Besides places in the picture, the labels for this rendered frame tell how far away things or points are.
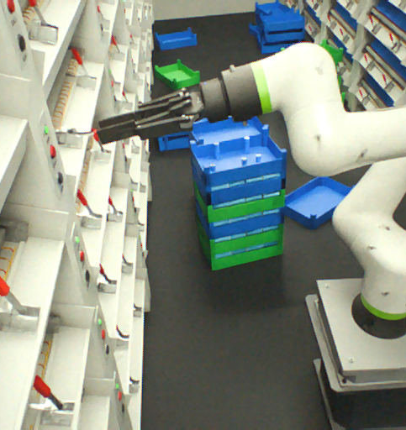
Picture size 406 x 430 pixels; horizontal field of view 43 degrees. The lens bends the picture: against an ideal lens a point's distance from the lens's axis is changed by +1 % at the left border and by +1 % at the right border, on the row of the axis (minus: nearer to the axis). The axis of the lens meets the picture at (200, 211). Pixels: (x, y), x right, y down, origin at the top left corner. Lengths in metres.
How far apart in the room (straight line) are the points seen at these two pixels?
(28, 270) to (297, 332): 1.25
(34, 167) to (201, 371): 1.15
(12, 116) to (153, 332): 1.28
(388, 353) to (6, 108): 1.04
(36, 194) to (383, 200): 0.85
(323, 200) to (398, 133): 1.47
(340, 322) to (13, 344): 0.93
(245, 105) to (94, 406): 0.61
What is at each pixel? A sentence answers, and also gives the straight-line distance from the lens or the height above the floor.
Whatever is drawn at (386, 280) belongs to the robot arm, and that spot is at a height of 0.55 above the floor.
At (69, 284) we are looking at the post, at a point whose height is 0.84.
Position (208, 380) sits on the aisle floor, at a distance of 1.69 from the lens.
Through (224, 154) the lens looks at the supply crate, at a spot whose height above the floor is 0.40.
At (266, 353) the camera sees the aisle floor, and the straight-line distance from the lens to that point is 1.75.
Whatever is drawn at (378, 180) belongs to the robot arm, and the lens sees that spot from 1.28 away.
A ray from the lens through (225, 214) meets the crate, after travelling 1.85.
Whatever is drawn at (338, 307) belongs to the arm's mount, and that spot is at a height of 0.36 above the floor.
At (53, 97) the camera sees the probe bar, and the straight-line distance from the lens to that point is 1.08.
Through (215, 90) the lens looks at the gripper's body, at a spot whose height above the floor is 1.03.
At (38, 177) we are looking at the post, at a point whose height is 1.04.
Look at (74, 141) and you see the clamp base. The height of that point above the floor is 0.95.
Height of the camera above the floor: 1.39
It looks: 37 degrees down
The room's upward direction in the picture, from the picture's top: 5 degrees counter-clockwise
